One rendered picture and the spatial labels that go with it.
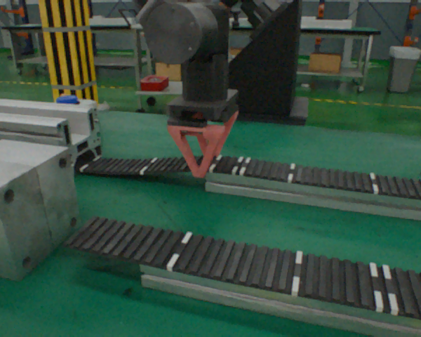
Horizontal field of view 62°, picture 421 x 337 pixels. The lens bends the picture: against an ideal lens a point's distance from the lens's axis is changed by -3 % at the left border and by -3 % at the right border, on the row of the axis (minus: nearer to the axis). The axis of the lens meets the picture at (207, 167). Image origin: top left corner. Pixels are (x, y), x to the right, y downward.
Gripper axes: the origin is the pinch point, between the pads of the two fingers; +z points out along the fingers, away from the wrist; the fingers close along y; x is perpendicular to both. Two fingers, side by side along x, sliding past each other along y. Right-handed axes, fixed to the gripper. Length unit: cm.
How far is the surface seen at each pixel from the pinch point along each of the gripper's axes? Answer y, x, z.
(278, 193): 2.0, 10.3, 2.0
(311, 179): 1.1, 14.0, -0.1
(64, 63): -251, -218, 28
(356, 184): 1.4, 19.4, -0.3
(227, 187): 2.0, 3.7, 2.2
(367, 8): -751, 94, -24
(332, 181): 1.5, 16.5, -0.3
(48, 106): -2.7, -26.9, -5.3
